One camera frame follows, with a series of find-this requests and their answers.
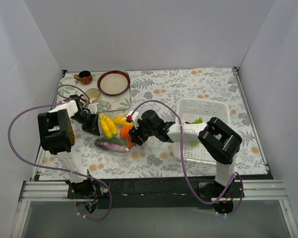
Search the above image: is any red rimmed beige plate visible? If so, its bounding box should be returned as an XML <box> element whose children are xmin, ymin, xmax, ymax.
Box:
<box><xmin>97</xmin><ymin>70</ymin><xmax>131</xmax><ymax>96</ymax></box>

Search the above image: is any floral table mat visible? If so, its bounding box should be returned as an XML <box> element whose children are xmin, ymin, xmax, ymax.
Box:
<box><xmin>38</xmin><ymin>67</ymin><xmax>268</xmax><ymax>181</ymax></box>

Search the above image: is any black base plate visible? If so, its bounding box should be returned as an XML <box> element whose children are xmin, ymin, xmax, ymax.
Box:
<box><xmin>66</xmin><ymin>177</ymin><xmax>244</xmax><ymax>213</ymax></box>

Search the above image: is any yellow fake banana bunch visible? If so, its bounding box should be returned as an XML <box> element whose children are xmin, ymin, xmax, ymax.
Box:
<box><xmin>100</xmin><ymin>114</ymin><xmax>118</xmax><ymax>138</ymax></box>

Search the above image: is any brown ceramic cup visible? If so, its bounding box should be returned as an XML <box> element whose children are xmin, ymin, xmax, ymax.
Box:
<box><xmin>74</xmin><ymin>70</ymin><xmax>93</xmax><ymax>85</ymax></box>

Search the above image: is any cream enamel mug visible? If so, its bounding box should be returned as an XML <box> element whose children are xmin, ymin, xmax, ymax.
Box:
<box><xmin>84</xmin><ymin>88</ymin><xmax>102</xmax><ymax>103</ymax></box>

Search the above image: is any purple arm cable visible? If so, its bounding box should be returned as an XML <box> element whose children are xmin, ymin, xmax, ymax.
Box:
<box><xmin>133</xmin><ymin>100</ymin><xmax>244</xmax><ymax>216</ymax></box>
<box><xmin>7</xmin><ymin>84</ymin><xmax>113</xmax><ymax>221</ymax></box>

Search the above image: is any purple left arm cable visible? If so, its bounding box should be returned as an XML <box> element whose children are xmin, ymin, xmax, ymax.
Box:
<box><xmin>7</xmin><ymin>84</ymin><xmax>113</xmax><ymax>221</ymax></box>

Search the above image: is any orange fake fruit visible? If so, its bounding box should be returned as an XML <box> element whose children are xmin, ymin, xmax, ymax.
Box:
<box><xmin>120</xmin><ymin>125</ymin><xmax>133</xmax><ymax>140</ymax></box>

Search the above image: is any clear zip top bag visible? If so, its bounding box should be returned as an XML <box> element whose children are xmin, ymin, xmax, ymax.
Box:
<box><xmin>98</xmin><ymin>123</ymin><xmax>136</xmax><ymax>150</ymax></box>

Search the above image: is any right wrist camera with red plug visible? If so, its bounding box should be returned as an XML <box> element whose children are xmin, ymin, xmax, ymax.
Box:
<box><xmin>126</xmin><ymin>111</ymin><xmax>139</xmax><ymax>128</ymax></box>

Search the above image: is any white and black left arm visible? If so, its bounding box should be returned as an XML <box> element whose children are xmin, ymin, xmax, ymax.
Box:
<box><xmin>38</xmin><ymin>95</ymin><xmax>100</xmax><ymax>198</ymax></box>

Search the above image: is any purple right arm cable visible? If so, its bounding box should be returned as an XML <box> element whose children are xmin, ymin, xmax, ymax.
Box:
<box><xmin>133</xmin><ymin>100</ymin><xmax>244</xmax><ymax>216</ymax></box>

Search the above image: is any white perforated plastic basket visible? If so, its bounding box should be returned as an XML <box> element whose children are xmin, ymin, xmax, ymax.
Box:
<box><xmin>172</xmin><ymin>98</ymin><xmax>231</xmax><ymax>166</ymax></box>

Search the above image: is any floral serving tray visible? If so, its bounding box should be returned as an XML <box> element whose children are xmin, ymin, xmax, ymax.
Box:
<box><xmin>57</xmin><ymin>72</ymin><xmax>132</xmax><ymax>112</ymax></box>

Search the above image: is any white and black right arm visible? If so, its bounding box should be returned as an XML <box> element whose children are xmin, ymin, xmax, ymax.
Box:
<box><xmin>127</xmin><ymin>110</ymin><xmax>242</xmax><ymax>197</ymax></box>

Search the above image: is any dark purple fake eggplant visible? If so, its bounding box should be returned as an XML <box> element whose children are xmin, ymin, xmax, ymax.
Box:
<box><xmin>94</xmin><ymin>138</ymin><xmax>129</xmax><ymax>152</ymax></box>

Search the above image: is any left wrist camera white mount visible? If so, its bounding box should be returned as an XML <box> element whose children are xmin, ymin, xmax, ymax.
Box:
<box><xmin>87</xmin><ymin>99</ymin><xmax>98</xmax><ymax>114</ymax></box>

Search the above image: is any aluminium frame rail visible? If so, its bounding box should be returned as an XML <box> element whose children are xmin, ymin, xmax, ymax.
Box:
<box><xmin>19</xmin><ymin>179</ymin><xmax>288</xmax><ymax>201</ymax></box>

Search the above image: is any small green fake cucumber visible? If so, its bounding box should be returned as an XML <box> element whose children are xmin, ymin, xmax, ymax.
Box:
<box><xmin>108</xmin><ymin>137</ymin><xmax>125</xmax><ymax>146</ymax></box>

